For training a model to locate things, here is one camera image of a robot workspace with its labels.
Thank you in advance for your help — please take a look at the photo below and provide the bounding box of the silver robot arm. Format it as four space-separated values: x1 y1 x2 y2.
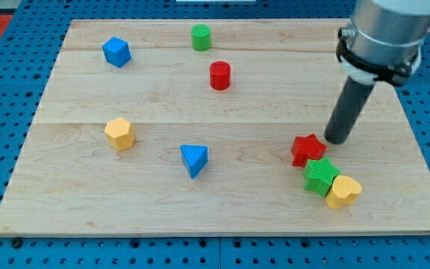
336 0 430 86

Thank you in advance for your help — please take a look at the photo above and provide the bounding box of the red star block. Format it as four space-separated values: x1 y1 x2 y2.
291 134 327 167

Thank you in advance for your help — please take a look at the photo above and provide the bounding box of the green star block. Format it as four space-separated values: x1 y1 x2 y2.
302 157 341 197

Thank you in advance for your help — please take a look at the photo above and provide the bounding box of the blue triangle block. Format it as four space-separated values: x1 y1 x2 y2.
180 144 208 179

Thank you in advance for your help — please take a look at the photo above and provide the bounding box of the red cylinder block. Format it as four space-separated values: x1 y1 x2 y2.
209 61 231 90

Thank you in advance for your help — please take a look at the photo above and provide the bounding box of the light wooden board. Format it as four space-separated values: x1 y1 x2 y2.
0 19 430 238

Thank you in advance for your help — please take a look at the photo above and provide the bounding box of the yellow hexagon block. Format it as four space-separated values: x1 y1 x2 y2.
105 117 135 151

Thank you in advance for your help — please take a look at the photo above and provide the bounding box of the green cylinder block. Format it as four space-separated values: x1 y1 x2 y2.
191 24 211 52

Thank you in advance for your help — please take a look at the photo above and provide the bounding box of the blue cube block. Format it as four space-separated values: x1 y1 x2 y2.
102 37 131 67

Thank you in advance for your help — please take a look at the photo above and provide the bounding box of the yellow heart block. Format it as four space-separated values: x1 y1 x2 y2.
325 175 363 209

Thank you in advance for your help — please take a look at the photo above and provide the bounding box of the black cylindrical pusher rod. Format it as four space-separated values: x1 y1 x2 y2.
324 76 374 145

